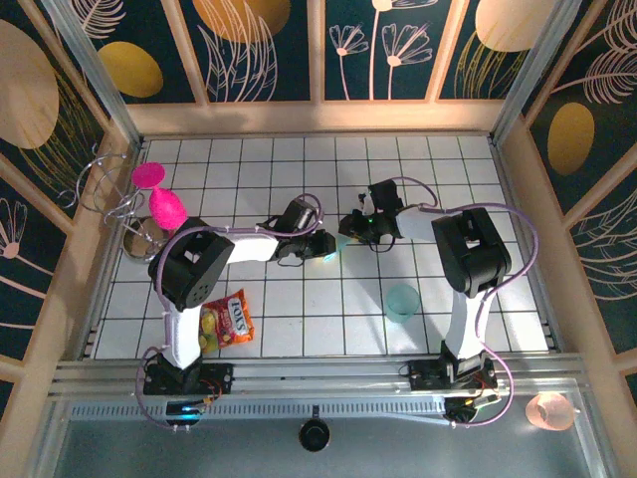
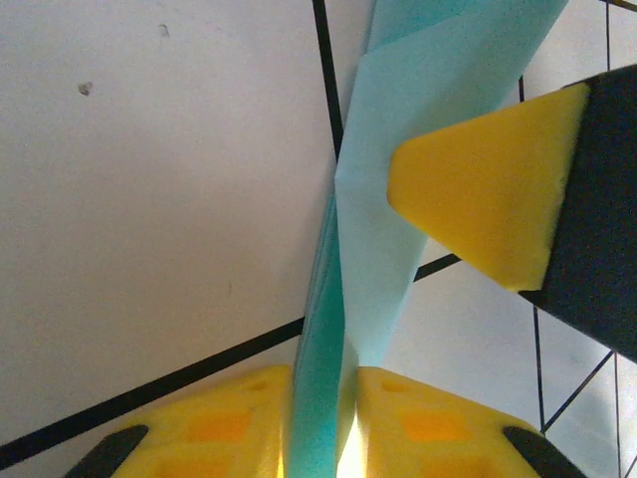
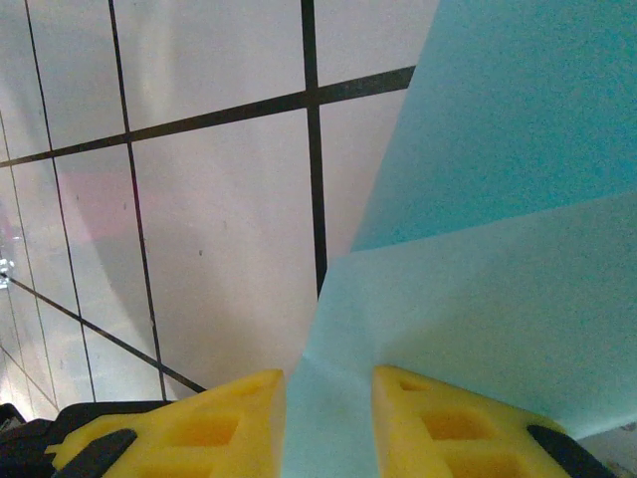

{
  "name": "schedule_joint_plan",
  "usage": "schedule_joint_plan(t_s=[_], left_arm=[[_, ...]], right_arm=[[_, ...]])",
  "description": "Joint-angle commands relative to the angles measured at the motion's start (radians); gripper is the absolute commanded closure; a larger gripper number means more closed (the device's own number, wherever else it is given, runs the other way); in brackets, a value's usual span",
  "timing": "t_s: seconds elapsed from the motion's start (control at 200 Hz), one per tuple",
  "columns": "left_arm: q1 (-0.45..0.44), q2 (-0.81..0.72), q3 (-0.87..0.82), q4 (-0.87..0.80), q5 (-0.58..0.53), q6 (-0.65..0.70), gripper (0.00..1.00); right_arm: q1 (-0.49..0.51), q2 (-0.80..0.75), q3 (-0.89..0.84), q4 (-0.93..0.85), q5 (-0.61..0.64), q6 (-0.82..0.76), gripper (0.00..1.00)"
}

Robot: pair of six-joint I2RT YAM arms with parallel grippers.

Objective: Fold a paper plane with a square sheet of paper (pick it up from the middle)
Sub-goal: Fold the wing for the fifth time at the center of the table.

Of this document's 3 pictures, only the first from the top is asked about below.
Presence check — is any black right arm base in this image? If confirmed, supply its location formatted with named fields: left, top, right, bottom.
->
left=407, top=355, right=500, bottom=395

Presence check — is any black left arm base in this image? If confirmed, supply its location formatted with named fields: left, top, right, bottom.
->
left=142, top=355, right=236, bottom=397

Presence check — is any teal plastic cup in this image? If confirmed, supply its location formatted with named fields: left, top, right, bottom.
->
left=385, top=283, right=421, bottom=325

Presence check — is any orange candy bag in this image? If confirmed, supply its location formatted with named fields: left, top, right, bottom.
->
left=198, top=288, right=257, bottom=357

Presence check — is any pink wine glass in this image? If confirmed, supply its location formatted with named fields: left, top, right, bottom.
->
left=130, top=161, right=189, bottom=232

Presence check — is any black round knob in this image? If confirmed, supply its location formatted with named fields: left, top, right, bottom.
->
left=298, top=404, right=332, bottom=453

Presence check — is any black control board with LED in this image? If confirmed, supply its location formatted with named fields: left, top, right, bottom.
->
left=444, top=394, right=500, bottom=425
left=165, top=397, right=206, bottom=418

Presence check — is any peach translucent cup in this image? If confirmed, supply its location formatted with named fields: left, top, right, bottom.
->
left=524, top=390, right=575, bottom=431

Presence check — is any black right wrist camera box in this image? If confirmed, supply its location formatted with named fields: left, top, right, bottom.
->
left=357, top=180, right=405, bottom=216

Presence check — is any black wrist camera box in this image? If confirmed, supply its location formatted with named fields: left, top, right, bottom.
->
left=357, top=180, right=405, bottom=216
left=283, top=198, right=319, bottom=233

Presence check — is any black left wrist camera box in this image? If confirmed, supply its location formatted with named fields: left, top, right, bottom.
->
left=283, top=198, right=319, bottom=233

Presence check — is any aluminium mounting rail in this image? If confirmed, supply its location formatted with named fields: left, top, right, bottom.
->
left=48, top=352, right=589, bottom=400

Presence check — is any grey slotted cable duct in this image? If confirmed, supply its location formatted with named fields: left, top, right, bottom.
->
left=68, top=401, right=449, bottom=420

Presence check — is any metal wire glass rack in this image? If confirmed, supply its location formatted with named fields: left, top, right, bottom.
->
left=56, top=143, right=170, bottom=262

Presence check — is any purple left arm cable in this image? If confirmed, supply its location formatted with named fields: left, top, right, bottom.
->
left=135, top=192, right=327, bottom=432

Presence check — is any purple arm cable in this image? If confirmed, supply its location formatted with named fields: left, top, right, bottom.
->
left=377, top=175, right=542, bottom=430
left=135, top=192, right=327, bottom=432

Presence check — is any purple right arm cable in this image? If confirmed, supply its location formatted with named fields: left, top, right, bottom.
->
left=377, top=175, right=542, bottom=430

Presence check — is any aluminium frame post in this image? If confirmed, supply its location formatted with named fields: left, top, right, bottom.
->
left=489, top=0, right=584, bottom=146
left=41, top=0, right=146, bottom=146

